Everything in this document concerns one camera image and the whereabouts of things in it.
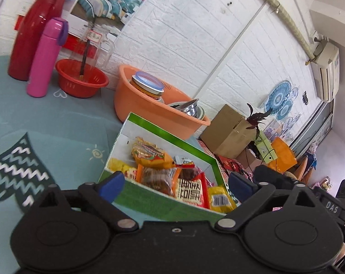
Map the orange snack packet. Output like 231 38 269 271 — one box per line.
132 137 174 169

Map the pink thermos bottle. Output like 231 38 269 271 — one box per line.
26 17 69 98

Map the dark red leafy plant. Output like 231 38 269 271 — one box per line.
245 103 272 142

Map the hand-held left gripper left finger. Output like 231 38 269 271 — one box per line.
24 171 139 232

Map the red plastic basket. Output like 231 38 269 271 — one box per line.
55 58 109 99

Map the orange plastic chair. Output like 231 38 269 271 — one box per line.
271 137 298 173

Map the glass jar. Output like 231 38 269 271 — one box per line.
68 24 116 72

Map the large blue patterned plate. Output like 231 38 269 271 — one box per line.
265 80 292 115

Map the dark stirring stick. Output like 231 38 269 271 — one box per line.
80 20 94 81

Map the small red snack packet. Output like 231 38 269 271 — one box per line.
174 155 196 169

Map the bedding wall poster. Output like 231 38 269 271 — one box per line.
71 0 156 32

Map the red and white snack packet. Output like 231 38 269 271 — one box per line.
174 174 210 209

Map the yellow barcode snack packet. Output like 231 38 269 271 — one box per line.
208 185 237 214

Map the yellow snack bag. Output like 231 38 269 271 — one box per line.
107 158 139 182

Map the red plastic pitcher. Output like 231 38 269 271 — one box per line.
8 0 73 82

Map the teal printed tablecloth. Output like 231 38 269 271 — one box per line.
0 55 167 223

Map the brown cardboard box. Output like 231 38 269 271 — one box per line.
200 103 260 160

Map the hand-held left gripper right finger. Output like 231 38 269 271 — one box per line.
215 172 329 232

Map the green cardboard box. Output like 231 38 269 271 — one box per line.
98 112 236 223

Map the beige wrapped pipe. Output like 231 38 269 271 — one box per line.
241 0 315 60

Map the dark brown snack packet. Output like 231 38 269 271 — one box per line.
137 166 181 196

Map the white air conditioner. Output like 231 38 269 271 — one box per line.
311 41 340 102

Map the small light green box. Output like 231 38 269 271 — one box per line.
254 131 277 163

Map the white wall conduit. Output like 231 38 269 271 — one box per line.
194 3 272 97

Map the steel bowl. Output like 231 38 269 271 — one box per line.
168 98 205 119

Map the blue lidded food container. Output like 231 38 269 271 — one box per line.
129 71 165 101

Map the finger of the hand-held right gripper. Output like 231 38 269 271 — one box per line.
253 165 300 192

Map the red plaid cloth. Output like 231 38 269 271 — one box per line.
198 140 255 183

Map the orange plastic basin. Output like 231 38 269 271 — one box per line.
114 64 211 142

